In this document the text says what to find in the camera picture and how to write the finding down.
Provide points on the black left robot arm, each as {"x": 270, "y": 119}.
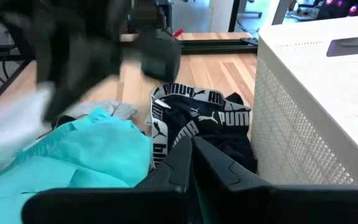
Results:
{"x": 149, "y": 14}

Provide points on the black Puma underwear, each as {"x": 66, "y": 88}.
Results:
{"x": 204, "y": 130}

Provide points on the white plastic laundry basket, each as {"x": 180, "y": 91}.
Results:
{"x": 306, "y": 109}

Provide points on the teal garment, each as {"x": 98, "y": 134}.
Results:
{"x": 89, "y": 155}

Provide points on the black desktop computer tower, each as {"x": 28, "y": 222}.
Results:
{"x": 343, "y": 7}

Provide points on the grey knit garment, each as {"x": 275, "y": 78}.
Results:
{"x": 110, "y": 109}

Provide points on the small red plastic piece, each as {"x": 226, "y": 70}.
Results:
{"x": 178, "y": 33}

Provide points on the white garment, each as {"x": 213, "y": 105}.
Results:
{"x": 8, "y": 133}

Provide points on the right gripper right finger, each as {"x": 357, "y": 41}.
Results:
{"x": 275, "y": 205}

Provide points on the white tower air purifier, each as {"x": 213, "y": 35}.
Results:
{"x": 221, "y": 14}

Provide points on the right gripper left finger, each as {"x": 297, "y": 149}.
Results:
{"x": 120, "y": 205}

